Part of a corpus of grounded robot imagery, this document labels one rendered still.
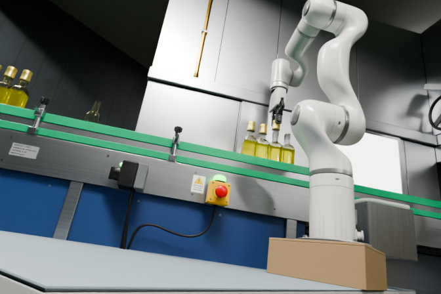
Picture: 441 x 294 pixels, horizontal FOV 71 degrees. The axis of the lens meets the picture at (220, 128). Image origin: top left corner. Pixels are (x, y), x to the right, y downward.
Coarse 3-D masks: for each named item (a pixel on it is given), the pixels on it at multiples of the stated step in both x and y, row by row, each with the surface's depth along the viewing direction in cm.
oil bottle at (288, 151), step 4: (284, 144) 135; (288, 144) 135; (284, 148) 133; (288, 148) 133; (292, 148) 134; (284, 152) 132; (288, 152) 133; (292, 152) 133; (284, 156) 132; (288, 156) 132; (292, 156) 133; (284, 160) 131; (288, 160) 132; (292, 160) 132
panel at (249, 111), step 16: (240, 112) 153; (256, 112) 153; (288, 112) 157; (240, 128) 148; (256, 128) 150; (288, 128) 154; (240, 144) 145; (400, 144) 166; (304, 160) 150; (400, 160) 163; (400, 176) 160
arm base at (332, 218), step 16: (320, 176) 86; (336, 176) 84; (320, 192) 84; (336, 192) 82; (352, 192) 84; (320, 208) 82; (336, 208) 81; (352, 208) 82; (320, 224) 81; (336, 224) 79; (352, 224) 80; (336, 240) 74; (352, 240) 75
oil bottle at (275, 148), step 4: (272, 144) 133; (276, 144) 133; (280, 144) 134; (272, 148) 132; (276, 148) 132; (280, 148) 133; (272, 152) 131; (276, 152) 132; (280, 152) 132; (272, 156) 131; (276, 156) 131; (280, 156) 132; (276, 160) 130; (280, 160) 131
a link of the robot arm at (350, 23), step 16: (336, 16) 103; (352, 16) 103; (336, 32) 107; (352, 32) 102; (336, 48) 99; (320, 64) 100; (336, 64) 97; (320, 80) 101; (336, 80) 97; (336, 96) 99; (352, 96) 95; (352, 112) 93; (352, 128) 92; (352, 144) 96
